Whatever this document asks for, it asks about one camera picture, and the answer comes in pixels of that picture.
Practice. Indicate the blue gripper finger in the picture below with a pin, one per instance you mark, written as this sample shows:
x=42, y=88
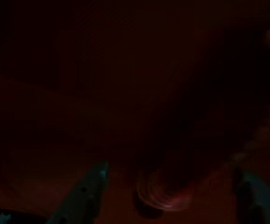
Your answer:
x=78, y=200
x=260, y=205

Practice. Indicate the grey mat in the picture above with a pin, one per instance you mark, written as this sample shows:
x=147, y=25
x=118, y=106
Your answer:
x=55, y=116

